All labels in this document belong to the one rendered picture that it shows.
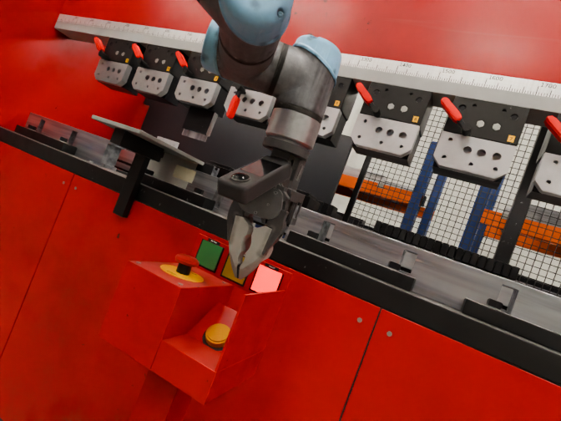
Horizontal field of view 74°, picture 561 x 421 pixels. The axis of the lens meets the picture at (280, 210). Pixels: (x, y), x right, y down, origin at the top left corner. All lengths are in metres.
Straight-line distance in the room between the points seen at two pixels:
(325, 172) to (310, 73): 1.00
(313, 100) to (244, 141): 1.20
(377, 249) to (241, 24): 0.62
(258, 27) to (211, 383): 0.42
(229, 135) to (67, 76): 0.74
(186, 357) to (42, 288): 0.84
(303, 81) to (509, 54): 0.58
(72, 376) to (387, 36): 1.21
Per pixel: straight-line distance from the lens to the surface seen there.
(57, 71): 1.92
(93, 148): 1.47
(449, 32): 1.04
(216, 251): 0.69
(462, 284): 0.88
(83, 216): 1.22
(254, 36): 0.42
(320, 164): 1.54
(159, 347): 0.56
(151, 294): 0.57
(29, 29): 1.86
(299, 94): 0.54
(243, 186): 0.45
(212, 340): 0.58
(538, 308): 0.89
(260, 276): 0.65
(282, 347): 0.83
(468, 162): 0.90
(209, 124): 1.19
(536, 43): 1.03
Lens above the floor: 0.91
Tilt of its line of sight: 2 degrees up
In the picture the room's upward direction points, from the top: 21 degrees clockwise
